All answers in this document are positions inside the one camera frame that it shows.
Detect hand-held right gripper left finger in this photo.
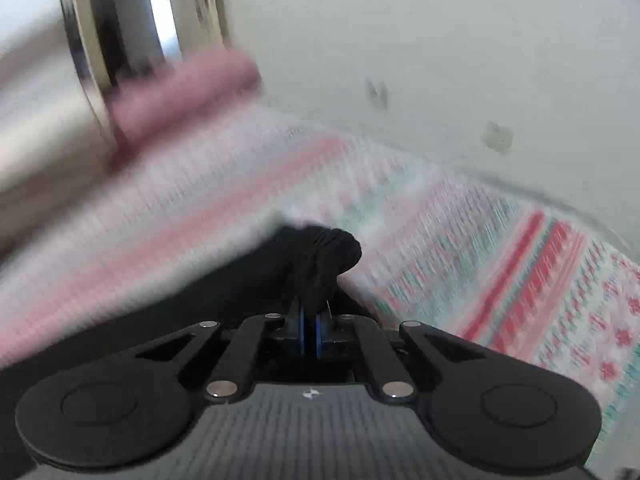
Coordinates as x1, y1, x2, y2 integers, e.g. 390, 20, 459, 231
136, 300, 307, 402

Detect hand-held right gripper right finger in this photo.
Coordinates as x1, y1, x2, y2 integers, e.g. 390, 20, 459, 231
315, 310, 486, 403

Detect black pants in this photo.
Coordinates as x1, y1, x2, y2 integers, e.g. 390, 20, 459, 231
0, 224, 363, 476

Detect patterned bed sheet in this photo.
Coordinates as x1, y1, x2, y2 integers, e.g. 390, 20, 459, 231
0, 110, 640, 480

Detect plain pink pillow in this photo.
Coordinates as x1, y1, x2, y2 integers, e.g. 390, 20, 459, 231
107, 50, 262, 161

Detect chrome-edged frame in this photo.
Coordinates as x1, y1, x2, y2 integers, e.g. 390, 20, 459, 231
55, 0, 231, 156

